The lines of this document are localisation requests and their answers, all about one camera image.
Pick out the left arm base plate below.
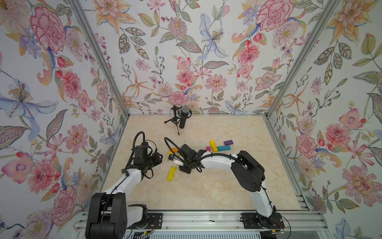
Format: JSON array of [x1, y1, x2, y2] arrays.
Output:
[[128, 213, 163, 230]]

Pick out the black mesh microphone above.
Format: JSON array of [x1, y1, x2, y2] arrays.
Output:
[[179, 105, 192, 128]]

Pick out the yellow long block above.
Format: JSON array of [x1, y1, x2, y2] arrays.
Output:
[[167, 166, 177, 182]]

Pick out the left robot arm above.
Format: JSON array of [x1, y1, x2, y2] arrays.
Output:
[[85, 141, 163, 239]]

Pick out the aluminium front rail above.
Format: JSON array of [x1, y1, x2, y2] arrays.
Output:
[[73, 210, 329, 232]]

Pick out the purple block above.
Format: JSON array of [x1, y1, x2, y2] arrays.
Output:
[[224, 140, 234, 146]]

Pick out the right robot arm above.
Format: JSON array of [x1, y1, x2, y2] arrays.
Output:
[[174, 144, 278, 229]]

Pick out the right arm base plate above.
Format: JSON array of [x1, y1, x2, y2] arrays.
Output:
[[240, 213, 285, 230]]

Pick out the teal block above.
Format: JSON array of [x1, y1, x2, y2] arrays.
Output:
[[217, 145, 231, 151]]

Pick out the black microphone tripod stand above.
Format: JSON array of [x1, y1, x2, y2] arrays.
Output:
[[164, 106, 185, 135]]

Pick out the yellow upright block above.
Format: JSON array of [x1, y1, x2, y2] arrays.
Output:
[[210, 140, 218, 152]]

